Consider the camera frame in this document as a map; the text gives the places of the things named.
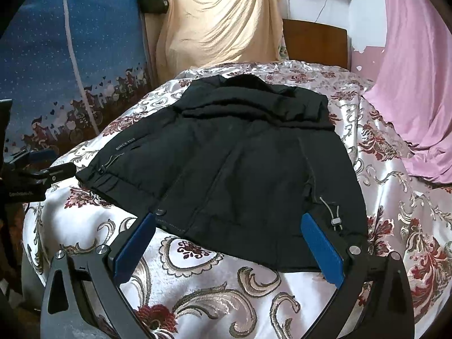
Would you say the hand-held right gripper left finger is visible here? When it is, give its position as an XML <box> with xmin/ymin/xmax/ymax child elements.
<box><xmin>40</xmin><ymin>212</ymin><xmax>158</xmax><ymax>339</ymax></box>

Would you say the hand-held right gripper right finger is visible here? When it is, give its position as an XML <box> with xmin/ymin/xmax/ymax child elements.
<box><xmin>300</xmin><ymin>214</ymin><xmax>415</xmax><ymax>339</ymax></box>

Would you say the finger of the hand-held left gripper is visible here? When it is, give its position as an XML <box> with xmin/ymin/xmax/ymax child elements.
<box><xmin>7</xmin><ymin>149</ymin><xmax>54</xmax><ymax>170</ymax></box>
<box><xmin>19</xmin><ymin>163</ymin><xmax>77</xmax><ymax>186</ymax></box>

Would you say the black jacket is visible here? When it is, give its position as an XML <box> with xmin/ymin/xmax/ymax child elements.
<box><xmin>75</xmin><ymin>75</ymin><xmax>368</xmax><ymax>273</ymax></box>

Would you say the blue printed wardrobe cover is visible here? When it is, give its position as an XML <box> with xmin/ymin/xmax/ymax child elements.
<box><xmin>0</xmin><ymin>0</ymin><xmax>153</xmax><ymax>170</ymax></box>

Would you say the floral satin bedspread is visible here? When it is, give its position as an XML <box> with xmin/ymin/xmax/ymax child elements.
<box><xmin>21</xmin><ymin>60</ymin><xmax>452</xmax><ymax>339</ymax></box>

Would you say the brown wooden headboard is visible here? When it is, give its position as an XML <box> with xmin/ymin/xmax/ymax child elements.
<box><xmin>282</xmin><ymin>19</ymin><xmax>350</xmax><ymax>70</ymax></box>

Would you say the pink curtain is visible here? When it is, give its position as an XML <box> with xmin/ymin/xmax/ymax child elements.
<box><xmin>364</xmin><ymin>0</ymin><xmax>452</xmax><ymax>185</ymax></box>

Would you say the yellow hanging cloth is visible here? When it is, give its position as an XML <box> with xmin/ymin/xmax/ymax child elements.
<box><xmin>155</xmin><ymin>0</ymin><xmax>285</xmax><ymax>82</ymax></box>

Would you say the thin wall cable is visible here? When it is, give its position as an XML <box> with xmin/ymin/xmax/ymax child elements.
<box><xmin>316</xmin><ymin>0</ymin><xmax>331</xmax><ymax>22</ymax></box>

